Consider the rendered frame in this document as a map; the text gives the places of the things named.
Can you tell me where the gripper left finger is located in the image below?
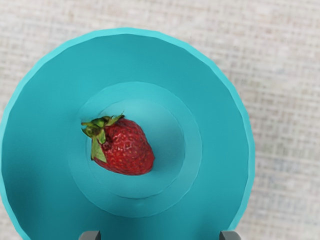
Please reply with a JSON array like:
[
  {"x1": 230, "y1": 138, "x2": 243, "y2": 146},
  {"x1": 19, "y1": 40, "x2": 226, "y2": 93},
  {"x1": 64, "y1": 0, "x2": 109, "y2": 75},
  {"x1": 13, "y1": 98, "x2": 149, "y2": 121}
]
[{"x1": 78, "y1": 230, "x2": 102, "y2": 240}]

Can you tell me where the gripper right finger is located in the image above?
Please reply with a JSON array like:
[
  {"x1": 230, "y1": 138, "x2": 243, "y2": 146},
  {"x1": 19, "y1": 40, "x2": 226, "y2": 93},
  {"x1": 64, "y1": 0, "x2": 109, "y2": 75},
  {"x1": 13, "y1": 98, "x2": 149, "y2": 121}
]
[{"x1": 219, "y1": 230, "x2": 242, "y2": 240}]

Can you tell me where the red strawberry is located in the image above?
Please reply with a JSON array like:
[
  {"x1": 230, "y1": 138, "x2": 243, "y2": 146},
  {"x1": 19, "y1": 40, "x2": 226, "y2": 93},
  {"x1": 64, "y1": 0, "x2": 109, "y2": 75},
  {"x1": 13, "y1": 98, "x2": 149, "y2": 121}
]
[{"x1": 80, "y1": 111, "x2": 155, "y2": 176}]

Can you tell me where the teal round plate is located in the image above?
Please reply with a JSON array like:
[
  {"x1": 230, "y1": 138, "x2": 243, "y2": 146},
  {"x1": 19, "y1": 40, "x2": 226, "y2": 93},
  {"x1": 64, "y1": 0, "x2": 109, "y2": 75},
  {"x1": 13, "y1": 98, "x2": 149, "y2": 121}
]
[{"x1": 0, "y1": 27, "x2": 256, "y2": 240}]

